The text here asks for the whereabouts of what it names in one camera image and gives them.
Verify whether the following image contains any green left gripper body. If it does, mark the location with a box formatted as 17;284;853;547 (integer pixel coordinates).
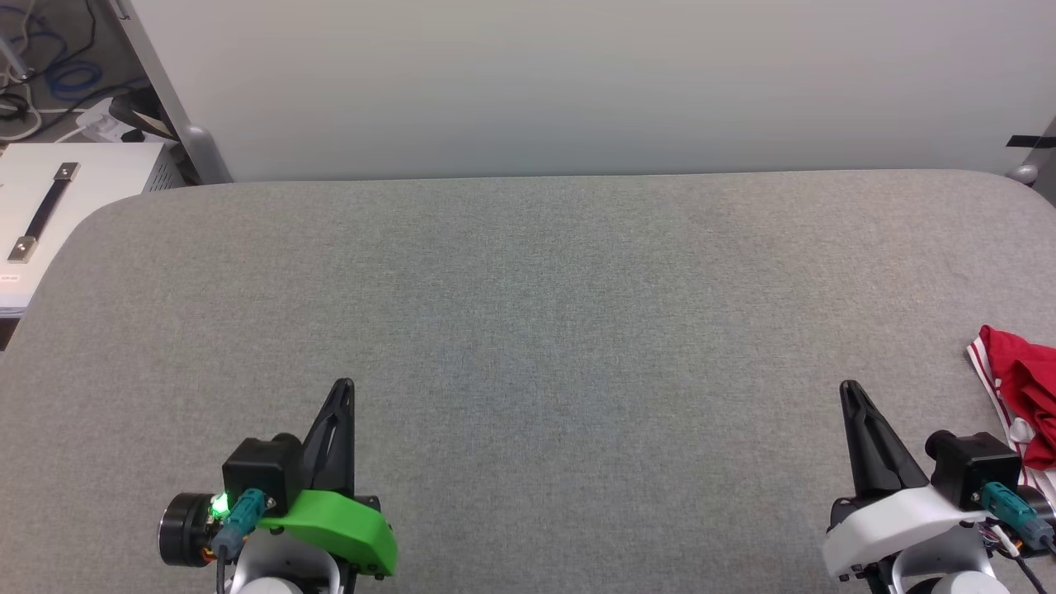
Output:
159;488;399;577

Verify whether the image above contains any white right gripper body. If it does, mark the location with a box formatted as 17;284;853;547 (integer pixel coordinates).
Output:
822;483;1056;579

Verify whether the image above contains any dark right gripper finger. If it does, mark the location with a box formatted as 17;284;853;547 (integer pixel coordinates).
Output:
839;379;889;498
848;379;930;493

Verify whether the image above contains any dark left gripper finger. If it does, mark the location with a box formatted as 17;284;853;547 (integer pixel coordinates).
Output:
301;378;347;497
345;378;357;497

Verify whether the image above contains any red and white t-shirt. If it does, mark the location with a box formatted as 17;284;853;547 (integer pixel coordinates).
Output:
966;324;1056;497

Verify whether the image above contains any white metal case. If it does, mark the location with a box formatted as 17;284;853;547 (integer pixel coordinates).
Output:
0;142;167;320

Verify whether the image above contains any white power strip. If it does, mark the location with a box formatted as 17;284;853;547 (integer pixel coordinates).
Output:
76;99;137;144

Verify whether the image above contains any black cable with teal plug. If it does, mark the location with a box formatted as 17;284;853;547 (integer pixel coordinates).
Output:
980;482;1056;580
210;488;270;594

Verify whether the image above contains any grey partition post with foot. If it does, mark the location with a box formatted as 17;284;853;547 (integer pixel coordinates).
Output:
106;0;235;185

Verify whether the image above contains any black strap handle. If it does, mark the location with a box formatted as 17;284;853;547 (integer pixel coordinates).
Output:
7;163;82;264

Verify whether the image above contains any white coiled cable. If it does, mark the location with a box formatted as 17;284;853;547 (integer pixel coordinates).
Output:
0;78;44;143

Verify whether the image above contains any blue coiled cable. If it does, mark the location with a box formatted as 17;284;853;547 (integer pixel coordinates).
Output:
44;60;106;101

